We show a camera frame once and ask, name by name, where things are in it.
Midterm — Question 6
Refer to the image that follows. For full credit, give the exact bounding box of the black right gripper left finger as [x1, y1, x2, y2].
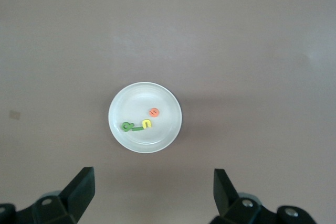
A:
[0, 166, 96, 224]

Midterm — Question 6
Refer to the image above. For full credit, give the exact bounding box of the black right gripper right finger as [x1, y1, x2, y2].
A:
[209, 168, 316, 224]

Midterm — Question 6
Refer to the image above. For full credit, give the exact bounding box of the beige brown plate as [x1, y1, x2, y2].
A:
[108, 81, 182, 154]

